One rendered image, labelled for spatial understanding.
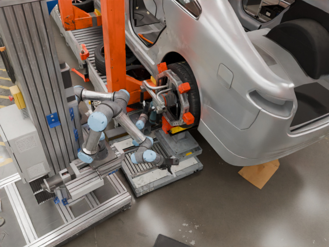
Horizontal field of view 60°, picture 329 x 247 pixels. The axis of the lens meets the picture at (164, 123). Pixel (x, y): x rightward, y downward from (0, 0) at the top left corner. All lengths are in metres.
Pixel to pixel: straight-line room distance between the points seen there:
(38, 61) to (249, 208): 2.44
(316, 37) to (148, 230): 2.64
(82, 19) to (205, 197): 3.16
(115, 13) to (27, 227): 1.97
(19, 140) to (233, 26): 1.66
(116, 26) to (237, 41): 1.11
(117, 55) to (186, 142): 1.25
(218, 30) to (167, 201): 1.77
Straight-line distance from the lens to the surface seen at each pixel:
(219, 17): 2.30
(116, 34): 2.74
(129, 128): 1.97
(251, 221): 3.19
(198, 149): 3.37
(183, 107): 2.62
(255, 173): 3.53
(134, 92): 3.19
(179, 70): 2.69
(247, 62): 2.03
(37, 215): 2.91
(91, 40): 5.01
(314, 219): 3.49
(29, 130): 2.10
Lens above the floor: 2.66
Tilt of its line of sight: 44 degrees down
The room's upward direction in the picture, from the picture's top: 6 degrees clockwise
